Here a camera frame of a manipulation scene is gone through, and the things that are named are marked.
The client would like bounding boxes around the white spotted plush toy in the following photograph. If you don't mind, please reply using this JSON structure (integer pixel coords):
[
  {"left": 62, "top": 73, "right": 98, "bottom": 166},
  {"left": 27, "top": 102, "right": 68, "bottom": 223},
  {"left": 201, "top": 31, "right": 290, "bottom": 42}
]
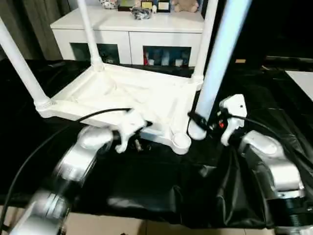
[{"left": 98, "top": 0, "right": 120, "bottom": 10}]

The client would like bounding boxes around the grey curtain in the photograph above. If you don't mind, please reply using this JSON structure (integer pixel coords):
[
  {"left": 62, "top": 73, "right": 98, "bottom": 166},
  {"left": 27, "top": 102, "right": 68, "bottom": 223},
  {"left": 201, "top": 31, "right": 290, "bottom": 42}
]
[{"left": 0, "top": 0, "right": 66, "bottom": 61}]

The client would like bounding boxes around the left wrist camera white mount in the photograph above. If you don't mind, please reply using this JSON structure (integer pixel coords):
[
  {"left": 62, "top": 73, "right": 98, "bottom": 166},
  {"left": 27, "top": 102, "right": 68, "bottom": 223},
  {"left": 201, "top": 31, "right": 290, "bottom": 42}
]
[{"left": 114, "top": 109, "right": 150, "bottom": 154}]

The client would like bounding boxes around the beige plush teddy bear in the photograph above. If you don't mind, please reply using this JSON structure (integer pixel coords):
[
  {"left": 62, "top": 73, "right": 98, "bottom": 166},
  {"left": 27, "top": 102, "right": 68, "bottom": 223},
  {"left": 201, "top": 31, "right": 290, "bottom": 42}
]
[{"left": 172, "top": 0, "right": 199, "bottom": 13}]

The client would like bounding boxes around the black box with yellow label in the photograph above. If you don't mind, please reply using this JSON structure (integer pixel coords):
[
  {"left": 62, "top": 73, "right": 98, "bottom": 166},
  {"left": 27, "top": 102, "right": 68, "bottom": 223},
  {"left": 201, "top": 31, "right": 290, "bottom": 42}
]
[{"left": 215, "top": 0, "right": 313, "bottom": 72}]

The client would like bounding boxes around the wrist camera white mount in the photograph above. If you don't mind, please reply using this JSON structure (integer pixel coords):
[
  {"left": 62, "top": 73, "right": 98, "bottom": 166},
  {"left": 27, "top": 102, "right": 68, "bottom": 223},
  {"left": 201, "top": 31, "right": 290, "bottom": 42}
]
[
  {"left": 114, "top": 109, "right": 150, "bottom": 154},
  {"left": 218, "top": 94, "right": 248, "bottom": 147}
]

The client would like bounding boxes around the white side table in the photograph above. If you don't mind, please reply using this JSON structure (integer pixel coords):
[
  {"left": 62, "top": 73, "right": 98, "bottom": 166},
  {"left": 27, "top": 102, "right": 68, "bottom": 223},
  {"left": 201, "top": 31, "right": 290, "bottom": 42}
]
[{"left": 285, "top": 70, "right": 313, "bottom": 103}]

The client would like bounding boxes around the white cabinet with glass doors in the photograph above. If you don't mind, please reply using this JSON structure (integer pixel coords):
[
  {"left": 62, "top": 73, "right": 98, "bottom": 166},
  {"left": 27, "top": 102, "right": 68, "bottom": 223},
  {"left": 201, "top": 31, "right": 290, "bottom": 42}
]
[{"left": 50, "top": 4, "right": 206, "bottom": 67}]

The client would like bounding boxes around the black framed plaque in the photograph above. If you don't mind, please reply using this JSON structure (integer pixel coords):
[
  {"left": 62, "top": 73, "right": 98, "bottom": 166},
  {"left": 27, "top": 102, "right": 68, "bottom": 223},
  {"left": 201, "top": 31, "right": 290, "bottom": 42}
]
[
  {"left": 156, "top": 0, "right": 172, "bottom": 14},
  {"left": 140, "top": 0, "right": 154, "bottom": 11},
  {"left": 118, "top": 0, "right": 138, "bottom": 12}
]

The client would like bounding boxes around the white plastic table leg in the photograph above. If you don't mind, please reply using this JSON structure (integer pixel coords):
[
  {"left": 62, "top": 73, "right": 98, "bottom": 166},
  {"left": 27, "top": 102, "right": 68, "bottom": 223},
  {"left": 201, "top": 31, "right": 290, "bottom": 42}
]
[
  {"left": 0, "top": 18, "right": 54, "bottom": 111},
  {"left": 191, "top": 0, "right": 220, "bottom": 84},
  {"left": 186, "top": 0, "right": 254, "bottom": 141},
  {"left": 77, "top": 0, "right": 105, "bottom": 72}
]

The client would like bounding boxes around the black mat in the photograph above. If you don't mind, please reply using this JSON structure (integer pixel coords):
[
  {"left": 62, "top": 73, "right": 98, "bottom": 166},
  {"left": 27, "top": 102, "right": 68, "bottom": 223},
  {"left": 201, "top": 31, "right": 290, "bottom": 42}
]
[{"left": 0, "top": 57, "right": 313, "bottom": 230}]

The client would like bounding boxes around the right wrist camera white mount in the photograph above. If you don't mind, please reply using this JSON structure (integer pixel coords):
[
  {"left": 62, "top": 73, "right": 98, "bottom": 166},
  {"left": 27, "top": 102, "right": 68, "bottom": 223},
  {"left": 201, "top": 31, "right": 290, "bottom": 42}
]
[{"left": 218, "top": 94, "right": 248, "bottom": 147}]

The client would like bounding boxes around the white plastic table top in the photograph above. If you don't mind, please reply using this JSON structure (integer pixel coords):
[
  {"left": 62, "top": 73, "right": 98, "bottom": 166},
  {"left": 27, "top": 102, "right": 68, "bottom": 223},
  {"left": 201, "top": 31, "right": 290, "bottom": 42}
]
[{"left": 36, "top": 62, "right": 204, "bottom": 156}]

